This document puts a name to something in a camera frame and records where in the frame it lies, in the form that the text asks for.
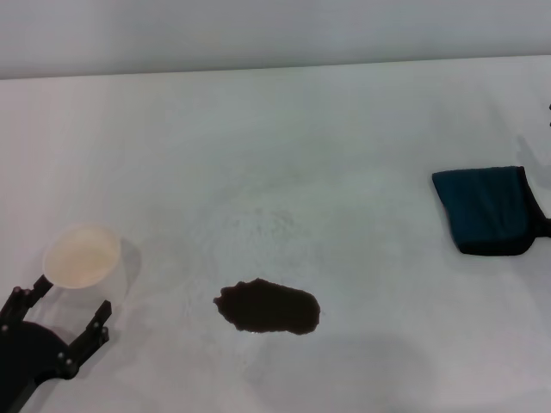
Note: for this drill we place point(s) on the blue rag with black edge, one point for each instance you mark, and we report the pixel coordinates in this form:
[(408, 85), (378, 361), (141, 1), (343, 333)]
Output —
[(482, 206)]

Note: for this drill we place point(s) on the white paper cup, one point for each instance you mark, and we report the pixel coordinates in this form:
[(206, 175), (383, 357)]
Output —
[(82, 258)]

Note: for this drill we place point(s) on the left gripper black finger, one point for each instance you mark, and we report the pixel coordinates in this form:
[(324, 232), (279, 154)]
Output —
[(21, 301), (86, 340)]

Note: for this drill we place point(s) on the black water stain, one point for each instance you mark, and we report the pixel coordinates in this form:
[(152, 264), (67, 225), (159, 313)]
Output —
[(267, 307)]

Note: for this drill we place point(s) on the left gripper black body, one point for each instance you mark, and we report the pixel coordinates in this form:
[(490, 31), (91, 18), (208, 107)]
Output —
[(26, 357)]

